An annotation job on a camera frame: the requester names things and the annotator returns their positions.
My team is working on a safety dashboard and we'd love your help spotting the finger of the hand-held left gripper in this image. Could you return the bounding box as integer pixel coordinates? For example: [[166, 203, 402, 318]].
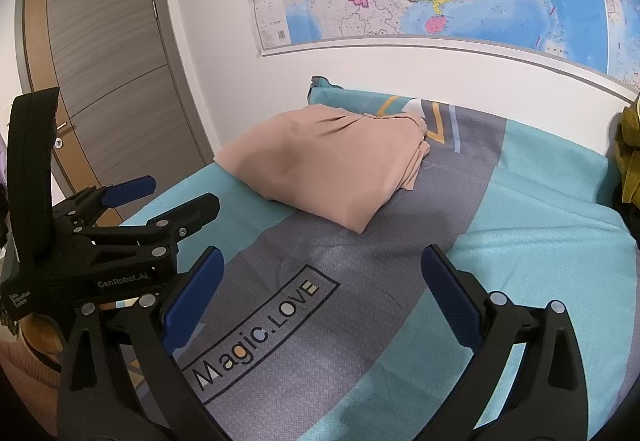
[[52, 175, 157, 227], [75, 192, 221, 262]]

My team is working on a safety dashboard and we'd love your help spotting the grey wooden door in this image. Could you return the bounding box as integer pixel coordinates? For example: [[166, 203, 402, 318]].
[[15, 0, 221, 227]]

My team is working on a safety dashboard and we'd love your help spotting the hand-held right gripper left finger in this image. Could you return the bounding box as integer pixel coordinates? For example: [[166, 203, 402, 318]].
[[56, 245, 238, 441]]

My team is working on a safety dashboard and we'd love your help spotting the pink knit sweater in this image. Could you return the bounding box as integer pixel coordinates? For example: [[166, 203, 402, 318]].
[[0, 336, 63, 389]]

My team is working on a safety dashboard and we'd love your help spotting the pink jacket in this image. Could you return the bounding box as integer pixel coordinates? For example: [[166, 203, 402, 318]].
[[214, 105, 432, 235]]

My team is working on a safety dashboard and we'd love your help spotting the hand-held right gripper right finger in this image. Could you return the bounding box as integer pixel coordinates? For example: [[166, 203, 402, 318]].
[[420, 243, 590, 441]]

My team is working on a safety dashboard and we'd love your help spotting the mustard garment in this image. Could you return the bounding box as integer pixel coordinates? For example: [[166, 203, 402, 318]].
[[612, 94, 640, 209]]

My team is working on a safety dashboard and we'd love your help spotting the teal and grey bed sheet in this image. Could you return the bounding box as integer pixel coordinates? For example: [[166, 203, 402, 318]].
[[120, 75, 640, 441]]

